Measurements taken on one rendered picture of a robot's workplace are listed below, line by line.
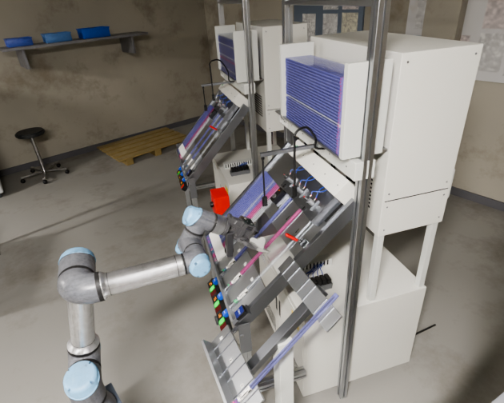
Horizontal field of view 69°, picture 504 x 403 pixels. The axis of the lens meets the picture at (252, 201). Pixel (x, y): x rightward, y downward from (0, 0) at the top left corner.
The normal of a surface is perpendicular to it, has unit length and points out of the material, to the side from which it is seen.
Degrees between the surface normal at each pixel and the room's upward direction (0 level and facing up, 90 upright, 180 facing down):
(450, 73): 90
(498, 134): 90
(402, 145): 90
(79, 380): 7
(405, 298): 90
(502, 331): 0
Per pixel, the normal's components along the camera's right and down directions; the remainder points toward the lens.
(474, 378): -0.06, -0.87
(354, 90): 0.29, 0.46
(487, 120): -0.77, 0.36
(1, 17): 0.63, 0.35
